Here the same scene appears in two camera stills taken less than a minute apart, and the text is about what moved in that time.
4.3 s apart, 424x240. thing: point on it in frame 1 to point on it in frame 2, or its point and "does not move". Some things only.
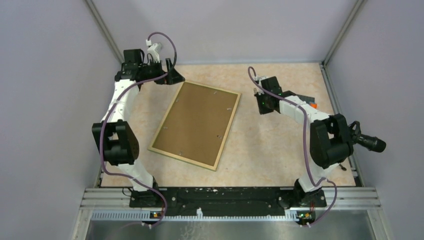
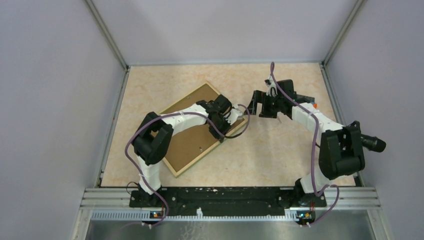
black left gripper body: [153, 71] to [221, 124]
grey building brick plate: [306, 99] does not move
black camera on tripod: [372, 143] does not move
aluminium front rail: [115, 204] does not move
